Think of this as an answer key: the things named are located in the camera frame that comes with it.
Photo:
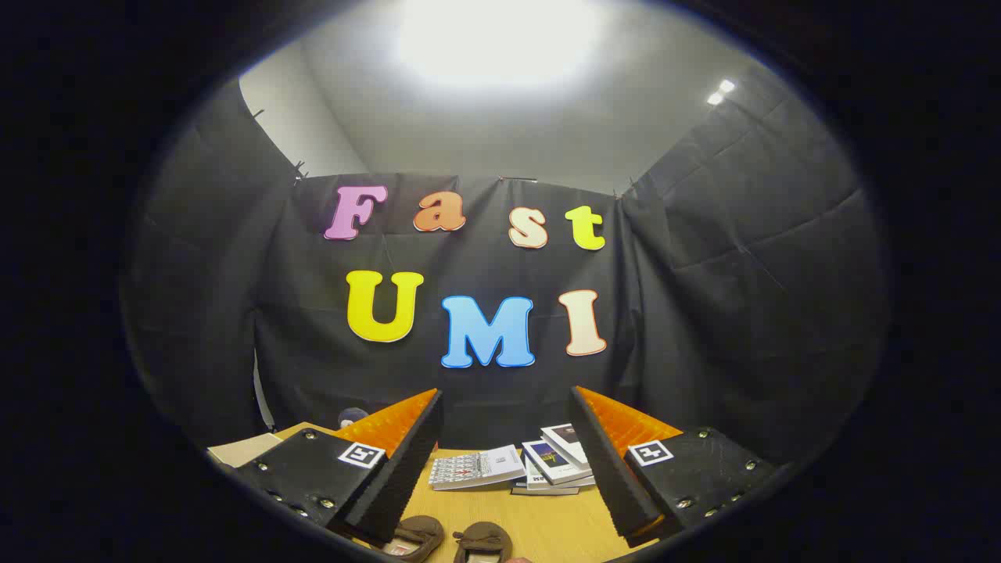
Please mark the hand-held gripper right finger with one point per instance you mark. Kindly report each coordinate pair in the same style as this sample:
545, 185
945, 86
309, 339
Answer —
606, 461

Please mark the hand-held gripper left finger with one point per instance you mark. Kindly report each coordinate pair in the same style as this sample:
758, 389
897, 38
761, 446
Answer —
407, 461

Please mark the brown fuzzy shoe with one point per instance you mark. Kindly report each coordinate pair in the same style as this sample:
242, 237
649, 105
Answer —
483, 536
418, 533

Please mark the beige fabric storage box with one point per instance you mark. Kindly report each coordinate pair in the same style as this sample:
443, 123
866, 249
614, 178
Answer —
242, 450

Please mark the white book with blue picture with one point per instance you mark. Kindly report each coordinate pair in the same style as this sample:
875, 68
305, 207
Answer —
551, 461

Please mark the white book with black letters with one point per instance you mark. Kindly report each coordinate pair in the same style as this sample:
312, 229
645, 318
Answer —
539, 481

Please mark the grey patterned cover book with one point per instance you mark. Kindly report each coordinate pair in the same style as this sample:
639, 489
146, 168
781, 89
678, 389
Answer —
477, 467

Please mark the penguin plush toy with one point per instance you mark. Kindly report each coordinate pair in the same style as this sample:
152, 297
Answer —
352, 416

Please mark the dark grey book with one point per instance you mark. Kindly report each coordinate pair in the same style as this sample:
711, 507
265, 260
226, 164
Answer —
539, 491

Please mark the black backdrop cloth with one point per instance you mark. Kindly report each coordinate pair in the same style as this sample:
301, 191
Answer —
704, 313

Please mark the small ceiling spotlight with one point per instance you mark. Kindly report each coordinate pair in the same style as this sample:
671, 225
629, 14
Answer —
715, 98
727, 86

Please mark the large bright ceiling light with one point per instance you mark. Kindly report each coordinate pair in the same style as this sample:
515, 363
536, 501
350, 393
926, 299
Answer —
496, 39

